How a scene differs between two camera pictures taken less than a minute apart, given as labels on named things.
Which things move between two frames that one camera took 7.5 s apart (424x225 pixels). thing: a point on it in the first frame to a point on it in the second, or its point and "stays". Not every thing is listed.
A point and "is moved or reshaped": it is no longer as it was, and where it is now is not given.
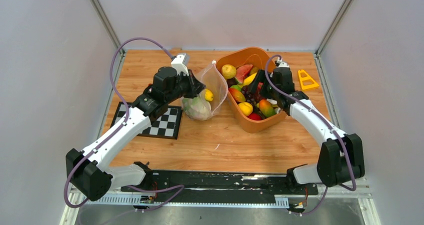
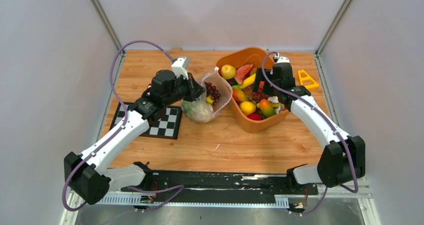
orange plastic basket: x=261 y=59 stays
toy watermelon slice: x=242 y=71 stays
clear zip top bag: x=203 y=106 is moved or reshaped
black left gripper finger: x=195 y=86 stays
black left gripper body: x=182 y=89 stays
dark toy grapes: x=249 y=95 to x=213 y=92
